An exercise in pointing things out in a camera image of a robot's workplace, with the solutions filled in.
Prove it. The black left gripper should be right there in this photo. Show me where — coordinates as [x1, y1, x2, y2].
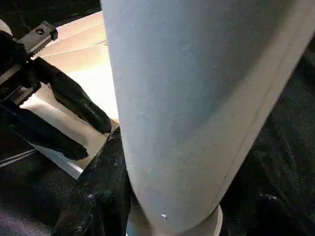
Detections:
[0, 21, 113, 135]

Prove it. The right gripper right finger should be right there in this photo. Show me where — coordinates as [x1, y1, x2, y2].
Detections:
[221, 152, 315, 236]

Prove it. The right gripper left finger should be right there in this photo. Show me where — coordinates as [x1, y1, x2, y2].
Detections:
[51, 126, 132, 236]

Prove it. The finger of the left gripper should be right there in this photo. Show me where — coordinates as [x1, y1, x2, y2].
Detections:
[9, 110, 89, 162]

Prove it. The white plastic table top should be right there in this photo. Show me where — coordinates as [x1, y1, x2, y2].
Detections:
[19, 12, 121, 180]

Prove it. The white plastic table leg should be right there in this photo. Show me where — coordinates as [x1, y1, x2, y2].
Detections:
[99, 0, 315, 236]

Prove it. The black work mat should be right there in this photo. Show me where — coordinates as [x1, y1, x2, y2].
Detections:
[0, 0, 315, 236]

